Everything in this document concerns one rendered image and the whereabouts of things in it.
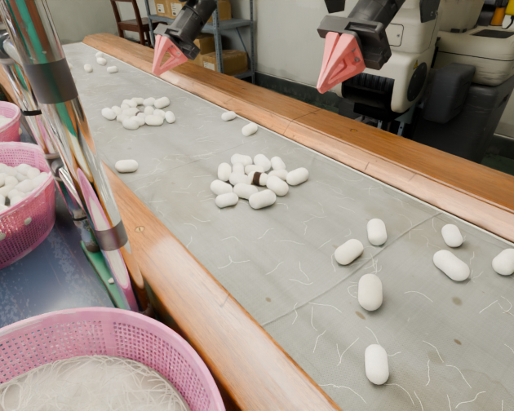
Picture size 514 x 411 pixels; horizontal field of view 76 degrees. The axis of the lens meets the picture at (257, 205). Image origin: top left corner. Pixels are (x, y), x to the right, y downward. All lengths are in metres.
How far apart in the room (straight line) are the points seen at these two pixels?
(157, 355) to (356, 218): 0.28
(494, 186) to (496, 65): 0.73
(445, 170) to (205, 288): 0.38
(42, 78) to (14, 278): 0.37
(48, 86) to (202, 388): 0.23
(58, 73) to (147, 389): 0.25
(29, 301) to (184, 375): 0.27
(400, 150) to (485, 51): 0.70
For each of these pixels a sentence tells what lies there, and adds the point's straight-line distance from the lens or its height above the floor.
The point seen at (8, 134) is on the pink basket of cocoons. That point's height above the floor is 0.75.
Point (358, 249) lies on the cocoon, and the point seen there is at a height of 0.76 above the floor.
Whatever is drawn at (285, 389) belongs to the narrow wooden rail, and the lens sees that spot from 0.27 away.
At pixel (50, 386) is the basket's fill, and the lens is 0.36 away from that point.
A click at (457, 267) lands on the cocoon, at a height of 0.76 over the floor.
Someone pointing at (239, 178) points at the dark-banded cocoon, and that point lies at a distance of 0.48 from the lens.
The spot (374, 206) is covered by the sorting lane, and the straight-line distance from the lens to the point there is 0.48.
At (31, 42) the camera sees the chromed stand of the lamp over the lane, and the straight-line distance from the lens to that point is 0.23.
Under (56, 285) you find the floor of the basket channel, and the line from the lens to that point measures 0.52.
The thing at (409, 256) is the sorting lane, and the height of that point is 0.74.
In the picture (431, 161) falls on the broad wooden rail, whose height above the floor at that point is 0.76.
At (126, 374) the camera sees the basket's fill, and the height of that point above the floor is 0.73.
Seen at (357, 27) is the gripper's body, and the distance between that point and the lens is 0.54.
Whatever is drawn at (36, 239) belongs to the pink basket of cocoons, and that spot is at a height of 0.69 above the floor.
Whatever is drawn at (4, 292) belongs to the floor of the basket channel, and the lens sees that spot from 0.55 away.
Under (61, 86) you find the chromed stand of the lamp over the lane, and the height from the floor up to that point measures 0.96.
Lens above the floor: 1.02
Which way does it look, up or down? 37 degrees down
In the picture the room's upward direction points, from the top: 2 degrees counter-clockwise
